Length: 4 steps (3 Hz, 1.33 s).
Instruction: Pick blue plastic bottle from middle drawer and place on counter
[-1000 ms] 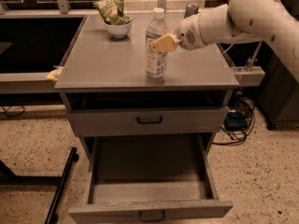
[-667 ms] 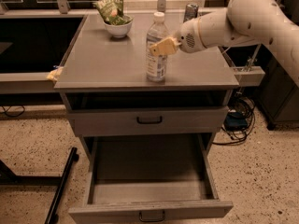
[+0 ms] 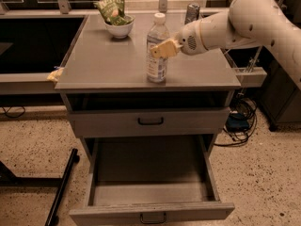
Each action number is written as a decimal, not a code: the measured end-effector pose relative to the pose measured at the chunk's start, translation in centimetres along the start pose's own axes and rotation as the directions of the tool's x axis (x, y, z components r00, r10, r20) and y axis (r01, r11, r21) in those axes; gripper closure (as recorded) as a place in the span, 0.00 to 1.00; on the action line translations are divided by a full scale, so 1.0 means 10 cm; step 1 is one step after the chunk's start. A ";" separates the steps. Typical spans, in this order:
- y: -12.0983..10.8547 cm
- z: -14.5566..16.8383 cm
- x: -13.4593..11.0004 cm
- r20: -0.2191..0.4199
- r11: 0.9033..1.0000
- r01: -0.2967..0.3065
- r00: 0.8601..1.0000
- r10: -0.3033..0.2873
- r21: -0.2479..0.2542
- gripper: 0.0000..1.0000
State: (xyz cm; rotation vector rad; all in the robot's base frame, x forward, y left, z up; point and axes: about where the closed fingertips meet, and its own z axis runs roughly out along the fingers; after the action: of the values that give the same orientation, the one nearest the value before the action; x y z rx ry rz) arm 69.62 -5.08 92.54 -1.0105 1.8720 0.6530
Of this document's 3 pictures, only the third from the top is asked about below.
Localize yellow tape scrap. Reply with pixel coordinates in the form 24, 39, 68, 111
47, 67, 64, 83

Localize white ceramic bowl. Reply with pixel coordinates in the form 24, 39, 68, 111
104, 15, 135, 39

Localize blue box on floor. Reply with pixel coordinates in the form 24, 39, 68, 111
226, 113, 250, 132

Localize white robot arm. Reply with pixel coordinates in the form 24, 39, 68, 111
150, 0, 301, 89

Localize clear plastic water bottle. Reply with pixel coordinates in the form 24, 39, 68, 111
146, 13, 169, 83

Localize black cable on floor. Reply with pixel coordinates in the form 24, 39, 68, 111
0, 105, 26, 119

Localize closed upper drawer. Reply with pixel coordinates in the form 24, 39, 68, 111
68, 107, 230, 138

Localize silver drink can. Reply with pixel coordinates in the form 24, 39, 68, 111
184, 3, 200, 24

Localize tangled black floor cables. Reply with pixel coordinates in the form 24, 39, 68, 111
214, 96, 258, 148

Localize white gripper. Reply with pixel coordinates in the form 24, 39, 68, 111
150, 20, 208, 58

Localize black floor stand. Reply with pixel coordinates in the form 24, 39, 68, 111
0, 148, 80, 226

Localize open lower drawer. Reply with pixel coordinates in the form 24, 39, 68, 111
70, 136, 234, 226

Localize dark grey side cabinet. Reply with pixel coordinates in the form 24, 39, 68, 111
258, 60, 301, 131

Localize green snack bag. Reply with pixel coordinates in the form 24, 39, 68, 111
93, 0, 134, 25

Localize grey drawer cabinet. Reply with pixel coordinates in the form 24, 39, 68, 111
54, 12, 242, 226

